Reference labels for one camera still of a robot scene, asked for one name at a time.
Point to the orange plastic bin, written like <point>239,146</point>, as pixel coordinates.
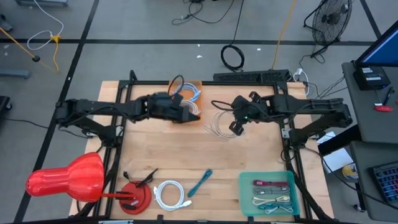
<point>200,105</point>

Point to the white paper sheet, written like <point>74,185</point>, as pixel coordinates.
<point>337,159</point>

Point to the red tool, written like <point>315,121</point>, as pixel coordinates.
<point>384,108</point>

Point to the black floor fan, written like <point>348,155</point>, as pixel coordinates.
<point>331,20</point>

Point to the black computer monitor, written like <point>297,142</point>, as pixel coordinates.
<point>382,49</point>

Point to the keyboard with coloured keys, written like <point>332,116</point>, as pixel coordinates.
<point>387,182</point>

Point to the round blue yellow object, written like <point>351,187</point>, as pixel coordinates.
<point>349,171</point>

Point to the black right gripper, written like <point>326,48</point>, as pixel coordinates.
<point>237,124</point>

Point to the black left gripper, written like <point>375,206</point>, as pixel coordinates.
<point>161,107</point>

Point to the green plastic tray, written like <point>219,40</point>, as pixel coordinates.
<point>244,199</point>

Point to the red desk lamp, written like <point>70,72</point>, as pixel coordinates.
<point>71,179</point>

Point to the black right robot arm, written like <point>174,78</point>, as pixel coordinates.
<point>295,107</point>

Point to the black caster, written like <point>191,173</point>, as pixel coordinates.
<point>3,104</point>

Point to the yellow rod with black foot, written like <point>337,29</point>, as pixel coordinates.
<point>36,58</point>

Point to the white power adapter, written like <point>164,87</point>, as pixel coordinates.
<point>299,72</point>

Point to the silver metal bracket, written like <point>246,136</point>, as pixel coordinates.
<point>286,133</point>
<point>88,134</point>

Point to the small black computer box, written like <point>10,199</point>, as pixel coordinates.
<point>371,77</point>

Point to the person's shoe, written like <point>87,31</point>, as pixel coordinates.
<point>4,24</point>

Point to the black pen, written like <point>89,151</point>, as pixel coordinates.
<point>388,95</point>

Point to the grey stand base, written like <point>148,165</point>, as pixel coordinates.
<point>14,73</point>
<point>40,2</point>

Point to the dark grey desk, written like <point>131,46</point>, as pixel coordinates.
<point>360,155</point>

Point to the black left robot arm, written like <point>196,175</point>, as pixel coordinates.
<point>93,107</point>

